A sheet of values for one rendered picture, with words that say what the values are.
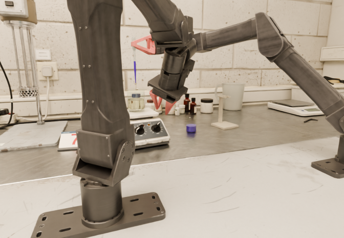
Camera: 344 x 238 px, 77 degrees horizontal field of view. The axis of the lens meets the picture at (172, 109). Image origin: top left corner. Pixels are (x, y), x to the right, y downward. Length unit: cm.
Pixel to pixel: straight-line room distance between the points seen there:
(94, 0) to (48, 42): 91
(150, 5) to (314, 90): 45
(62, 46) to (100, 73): 90
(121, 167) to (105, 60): 16
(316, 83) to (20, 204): 70
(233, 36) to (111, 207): 57
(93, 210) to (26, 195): 20
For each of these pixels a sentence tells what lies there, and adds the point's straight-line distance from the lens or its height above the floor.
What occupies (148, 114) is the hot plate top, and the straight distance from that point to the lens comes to 74.
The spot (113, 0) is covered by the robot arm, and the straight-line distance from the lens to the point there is 34.
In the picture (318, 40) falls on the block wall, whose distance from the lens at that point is 194.
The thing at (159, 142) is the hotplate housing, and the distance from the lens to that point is 70.
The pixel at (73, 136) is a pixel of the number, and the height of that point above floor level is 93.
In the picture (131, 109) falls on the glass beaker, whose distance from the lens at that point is 77.
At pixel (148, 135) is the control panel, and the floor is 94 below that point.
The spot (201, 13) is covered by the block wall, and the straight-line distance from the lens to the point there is 137.
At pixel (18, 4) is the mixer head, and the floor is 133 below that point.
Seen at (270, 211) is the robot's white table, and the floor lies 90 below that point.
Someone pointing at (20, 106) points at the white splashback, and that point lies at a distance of 122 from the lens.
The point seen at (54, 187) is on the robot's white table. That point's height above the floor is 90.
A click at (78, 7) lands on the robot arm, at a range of 34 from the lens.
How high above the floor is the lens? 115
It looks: 11 degrees down
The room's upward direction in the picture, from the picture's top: straight up
